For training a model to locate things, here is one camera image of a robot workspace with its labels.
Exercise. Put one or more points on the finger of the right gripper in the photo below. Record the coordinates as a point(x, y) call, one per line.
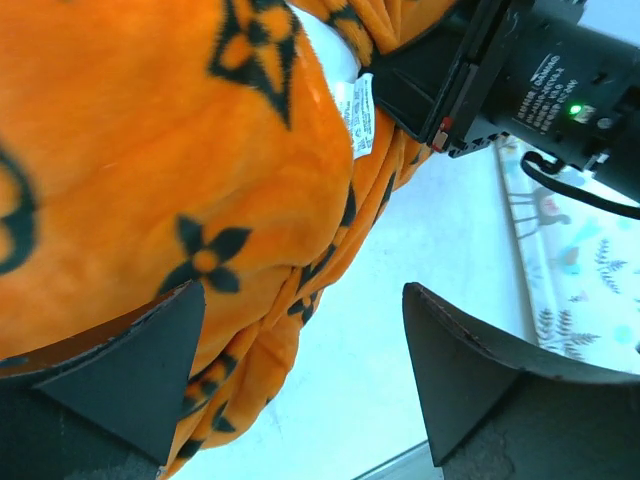
point(405, 80)

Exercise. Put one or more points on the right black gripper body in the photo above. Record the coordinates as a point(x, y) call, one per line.
point(530, 69)

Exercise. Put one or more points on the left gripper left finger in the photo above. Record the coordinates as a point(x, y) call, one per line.
point(102, 404)

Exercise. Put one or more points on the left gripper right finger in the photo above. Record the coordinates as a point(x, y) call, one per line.
point(498, 407)

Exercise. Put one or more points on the orange patterned pillowcase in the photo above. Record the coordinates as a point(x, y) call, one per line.
point(146, 144)

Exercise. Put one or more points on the white floral animal pillow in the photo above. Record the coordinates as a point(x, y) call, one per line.
point(581, 266)

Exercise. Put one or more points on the white care label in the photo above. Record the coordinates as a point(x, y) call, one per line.
point(356, 105)

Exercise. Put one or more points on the aluminium front rail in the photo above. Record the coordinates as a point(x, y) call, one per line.
point(413, 464)

